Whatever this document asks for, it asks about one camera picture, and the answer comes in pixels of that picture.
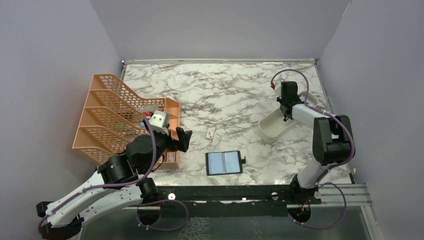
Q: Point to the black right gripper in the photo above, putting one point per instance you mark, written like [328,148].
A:
[280,99]

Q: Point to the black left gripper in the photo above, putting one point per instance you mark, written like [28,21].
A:
[182,144]

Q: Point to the black card holder wallet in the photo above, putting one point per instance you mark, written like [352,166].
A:
[224,163]

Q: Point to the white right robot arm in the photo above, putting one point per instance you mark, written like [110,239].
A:
[332,140]

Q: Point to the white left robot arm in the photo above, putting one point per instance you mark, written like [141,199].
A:
[123,180]

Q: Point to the red white box in rack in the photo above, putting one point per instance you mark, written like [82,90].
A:
[171,157]

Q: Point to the small white box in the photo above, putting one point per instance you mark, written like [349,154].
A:
[210,133]

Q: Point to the white plastic tray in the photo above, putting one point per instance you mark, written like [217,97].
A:
[273,126]

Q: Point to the grey box in rack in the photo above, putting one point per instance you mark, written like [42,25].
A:
[148,108]

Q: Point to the orange file organizer rack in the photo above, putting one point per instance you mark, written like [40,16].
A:
[109,119]

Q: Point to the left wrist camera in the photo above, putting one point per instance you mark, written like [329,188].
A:
[160,122]

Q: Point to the black mounting rail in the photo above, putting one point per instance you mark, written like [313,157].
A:
[216,201]

